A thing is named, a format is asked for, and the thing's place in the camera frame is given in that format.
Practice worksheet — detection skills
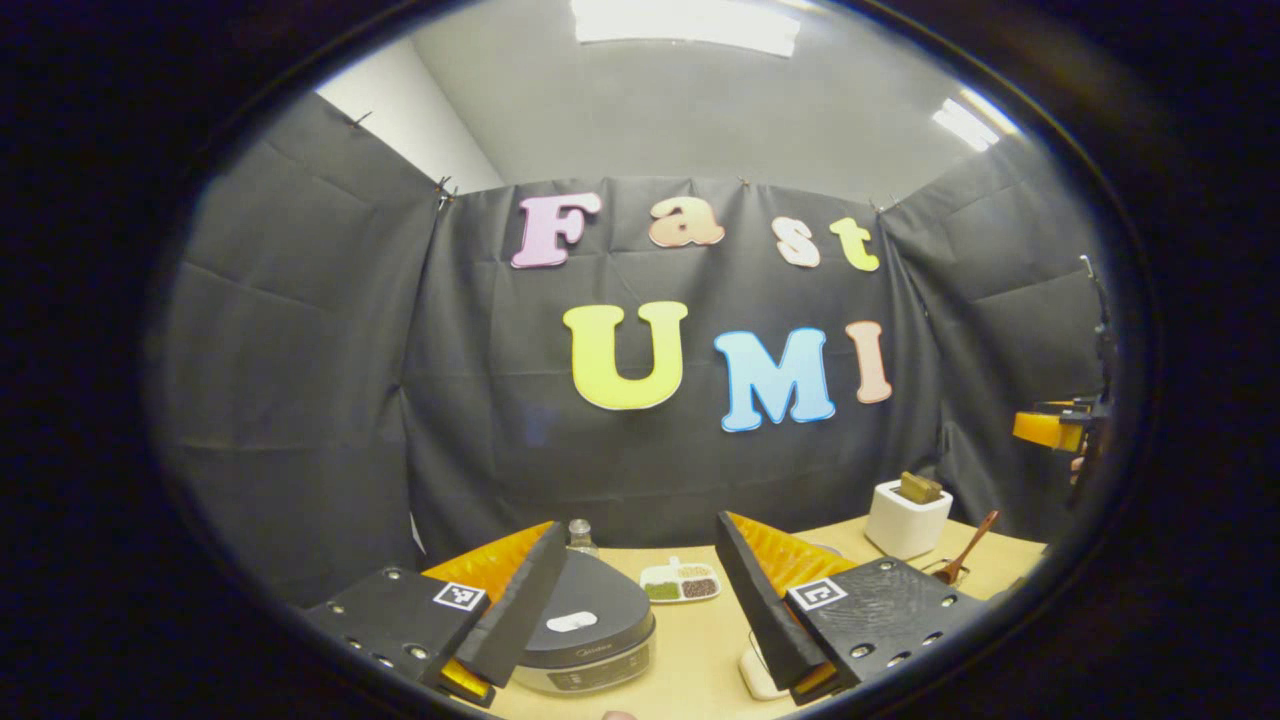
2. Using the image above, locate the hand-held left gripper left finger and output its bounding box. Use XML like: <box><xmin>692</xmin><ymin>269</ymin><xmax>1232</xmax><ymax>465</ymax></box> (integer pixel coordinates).
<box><xmin>300</xmin><ymin>520</ymin><xmax>571</xmax><ymax>709</ymax></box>

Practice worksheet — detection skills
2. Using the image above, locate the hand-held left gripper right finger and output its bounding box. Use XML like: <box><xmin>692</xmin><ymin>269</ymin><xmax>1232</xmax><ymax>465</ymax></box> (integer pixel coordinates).
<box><xmin>713</xmin><ymin>511</ymin><xmax>991</xmax><ymax>707</ymax></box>

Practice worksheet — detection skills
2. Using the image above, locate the white rice box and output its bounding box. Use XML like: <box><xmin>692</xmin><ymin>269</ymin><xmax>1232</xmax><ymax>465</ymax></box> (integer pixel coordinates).
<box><xmin>738</xmin><ymin>640</ymin><xmax>791</xmax><ymax>701</ymax></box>

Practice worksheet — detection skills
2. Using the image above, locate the dark grey rice cooker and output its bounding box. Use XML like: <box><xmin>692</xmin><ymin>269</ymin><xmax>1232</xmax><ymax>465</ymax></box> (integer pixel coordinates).
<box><xmin>510</xmin><ymin>548</ymin><xmax>658</xmax><ymax>696</ymax></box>

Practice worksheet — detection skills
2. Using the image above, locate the brown wooden spoon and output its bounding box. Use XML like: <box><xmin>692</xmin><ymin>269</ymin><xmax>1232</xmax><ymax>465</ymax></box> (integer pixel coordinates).
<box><xmin>935</xmin><ymin>510</ymin><xmax>1001</xmax><ymax>586</ymax></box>

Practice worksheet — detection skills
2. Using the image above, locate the white divided dish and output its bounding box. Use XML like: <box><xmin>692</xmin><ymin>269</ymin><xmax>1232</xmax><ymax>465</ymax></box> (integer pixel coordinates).
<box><xmin>639</xmin><ymin>556</ymin><xmax>721</xmax><ymax>605</ymax></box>

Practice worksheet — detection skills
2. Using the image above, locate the white toaster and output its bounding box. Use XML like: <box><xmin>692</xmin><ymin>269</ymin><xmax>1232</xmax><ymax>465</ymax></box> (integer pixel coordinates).
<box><xmin>865</xmin><ymin>479</ymin><xmax>954</xmax><ymax>561</ymax></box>

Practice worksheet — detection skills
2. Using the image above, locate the black backdrop cloth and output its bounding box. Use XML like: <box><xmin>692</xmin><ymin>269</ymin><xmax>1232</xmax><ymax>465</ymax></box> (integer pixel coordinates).
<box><xmin>150</xmin><ymin>92</ymin><xmax>1116</xmax><ymax>611</ymax></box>

